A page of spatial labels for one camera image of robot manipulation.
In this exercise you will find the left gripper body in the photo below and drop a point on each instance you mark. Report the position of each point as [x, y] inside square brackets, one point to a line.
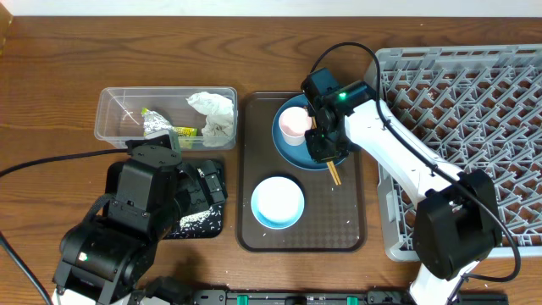
[166, 210]

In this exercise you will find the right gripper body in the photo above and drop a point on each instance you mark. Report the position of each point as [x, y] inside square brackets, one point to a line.
[326, 147]

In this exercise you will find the wooden chopstick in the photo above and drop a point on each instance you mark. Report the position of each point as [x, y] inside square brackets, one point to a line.
[314, 126]
[334, 173]

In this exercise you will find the white paper napkin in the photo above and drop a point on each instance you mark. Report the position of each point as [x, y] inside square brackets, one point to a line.
[218, 111]

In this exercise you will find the foil snack wrapper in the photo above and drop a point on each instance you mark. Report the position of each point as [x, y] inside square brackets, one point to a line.
[155, 122]

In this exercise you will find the light blue bowl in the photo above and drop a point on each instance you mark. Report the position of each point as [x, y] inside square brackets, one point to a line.
[277, 202]

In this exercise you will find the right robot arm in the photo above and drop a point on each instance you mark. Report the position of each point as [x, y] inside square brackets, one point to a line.
[456, 223]

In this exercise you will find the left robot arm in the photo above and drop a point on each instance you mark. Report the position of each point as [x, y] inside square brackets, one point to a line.
[100, 266]

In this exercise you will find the grey dishwasher rack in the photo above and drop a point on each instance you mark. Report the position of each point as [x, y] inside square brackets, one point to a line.
[478, 107]

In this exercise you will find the dark blue plate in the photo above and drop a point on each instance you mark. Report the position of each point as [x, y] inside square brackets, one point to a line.
[295, 155]

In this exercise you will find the pink cup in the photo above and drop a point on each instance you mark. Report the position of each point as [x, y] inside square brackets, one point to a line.
[293, 123]

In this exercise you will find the black plastic tray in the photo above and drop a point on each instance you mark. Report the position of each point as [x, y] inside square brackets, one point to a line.
[203, 224]

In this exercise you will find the clear plastic bin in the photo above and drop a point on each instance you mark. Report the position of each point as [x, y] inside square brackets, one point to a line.
[119, 113]

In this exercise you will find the brown serving tray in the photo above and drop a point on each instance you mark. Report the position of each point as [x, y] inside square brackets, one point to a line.
[333, 219]

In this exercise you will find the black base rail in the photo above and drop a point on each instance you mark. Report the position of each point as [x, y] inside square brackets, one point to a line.
[218, 297]

